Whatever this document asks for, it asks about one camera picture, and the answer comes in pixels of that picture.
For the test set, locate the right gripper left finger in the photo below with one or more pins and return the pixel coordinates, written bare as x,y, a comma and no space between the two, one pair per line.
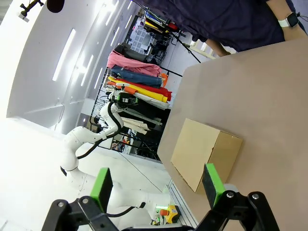
102,190

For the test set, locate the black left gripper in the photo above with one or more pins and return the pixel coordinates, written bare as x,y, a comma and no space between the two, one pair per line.
128,99

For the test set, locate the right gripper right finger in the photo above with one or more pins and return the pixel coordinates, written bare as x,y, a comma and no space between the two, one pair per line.
214,185

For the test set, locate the brown cardboard box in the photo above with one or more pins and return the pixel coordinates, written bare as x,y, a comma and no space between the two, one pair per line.
197,149

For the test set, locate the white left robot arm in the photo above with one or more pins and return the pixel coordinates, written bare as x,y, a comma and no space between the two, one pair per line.
72,144

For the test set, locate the person's right forearm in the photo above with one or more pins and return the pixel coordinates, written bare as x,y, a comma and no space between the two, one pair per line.
216,47

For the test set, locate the person's left forearm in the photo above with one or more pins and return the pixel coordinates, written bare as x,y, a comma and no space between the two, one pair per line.
275,9

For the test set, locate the yellow emergency stop button box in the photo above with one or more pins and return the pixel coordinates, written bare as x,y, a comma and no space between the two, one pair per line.
169,213

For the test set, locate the person's left hand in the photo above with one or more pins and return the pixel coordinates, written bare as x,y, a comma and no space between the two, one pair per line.
296,32

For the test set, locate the light grey garment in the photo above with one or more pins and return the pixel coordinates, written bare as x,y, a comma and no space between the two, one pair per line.
149,102

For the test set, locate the blue denim garment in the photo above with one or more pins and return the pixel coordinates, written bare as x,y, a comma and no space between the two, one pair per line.
137,78

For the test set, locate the beige garment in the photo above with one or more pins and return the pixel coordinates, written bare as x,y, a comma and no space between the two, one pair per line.
134,124

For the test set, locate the yellow garment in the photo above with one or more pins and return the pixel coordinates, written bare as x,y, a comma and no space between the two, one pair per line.
154,95

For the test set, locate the red garment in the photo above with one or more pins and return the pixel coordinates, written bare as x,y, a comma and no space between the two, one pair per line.
154,89

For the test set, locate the pink garment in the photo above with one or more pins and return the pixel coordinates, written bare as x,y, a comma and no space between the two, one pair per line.
134,65

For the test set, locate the long white light strip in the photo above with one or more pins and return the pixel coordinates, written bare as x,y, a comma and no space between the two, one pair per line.
87,69
63,54
98,77

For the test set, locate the black garment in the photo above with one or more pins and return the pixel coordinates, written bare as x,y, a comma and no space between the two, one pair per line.
130,54

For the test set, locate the black metal clothes rack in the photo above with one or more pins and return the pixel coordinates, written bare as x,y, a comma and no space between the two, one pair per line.
172,72

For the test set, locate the black tripod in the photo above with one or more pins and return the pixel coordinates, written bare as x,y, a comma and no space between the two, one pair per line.
190,52

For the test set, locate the rack of colourful clothes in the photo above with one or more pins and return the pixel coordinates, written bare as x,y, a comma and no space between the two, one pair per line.
156,24

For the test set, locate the black round dome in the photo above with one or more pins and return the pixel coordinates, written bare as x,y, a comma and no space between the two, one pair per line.
55,4

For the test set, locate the person in navy jacket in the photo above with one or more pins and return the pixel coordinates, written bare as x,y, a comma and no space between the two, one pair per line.
228,19

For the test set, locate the aluminium slatted mounting frame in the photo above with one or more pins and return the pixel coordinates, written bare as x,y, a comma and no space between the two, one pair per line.
183,204

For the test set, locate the slatted light wooden frame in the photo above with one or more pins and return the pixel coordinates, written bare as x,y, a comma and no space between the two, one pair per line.
211,54

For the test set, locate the black clamp camera mount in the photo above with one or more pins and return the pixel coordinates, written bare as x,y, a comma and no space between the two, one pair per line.
29,7

